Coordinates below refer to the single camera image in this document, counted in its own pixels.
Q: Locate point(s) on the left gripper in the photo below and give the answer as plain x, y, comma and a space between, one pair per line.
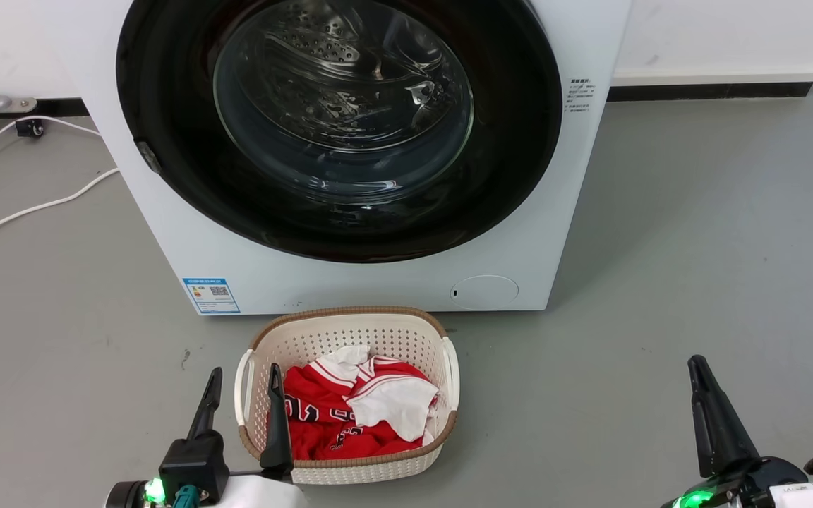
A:
265, 494

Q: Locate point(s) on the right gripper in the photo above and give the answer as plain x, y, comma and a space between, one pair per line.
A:
766, 487

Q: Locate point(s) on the white front-load washing machine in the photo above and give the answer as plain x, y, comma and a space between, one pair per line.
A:
350, 286

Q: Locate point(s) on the black round glass washer door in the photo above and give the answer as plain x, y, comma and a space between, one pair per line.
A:
166, 106

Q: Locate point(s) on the red and white jersey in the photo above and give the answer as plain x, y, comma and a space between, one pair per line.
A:
315, 398

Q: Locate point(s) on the blue energy label sticker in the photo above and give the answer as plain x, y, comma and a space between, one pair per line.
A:
212, 295

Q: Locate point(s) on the white cloth garment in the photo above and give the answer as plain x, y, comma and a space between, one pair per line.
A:
392, 406

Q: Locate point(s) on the cream plastic laundry basket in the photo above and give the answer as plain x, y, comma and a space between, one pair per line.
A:
350, 331

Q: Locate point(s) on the round white filter cover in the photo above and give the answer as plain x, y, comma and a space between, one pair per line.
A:
484, 292

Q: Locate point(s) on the white text warning sticker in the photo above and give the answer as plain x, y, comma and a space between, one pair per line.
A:
579, 95

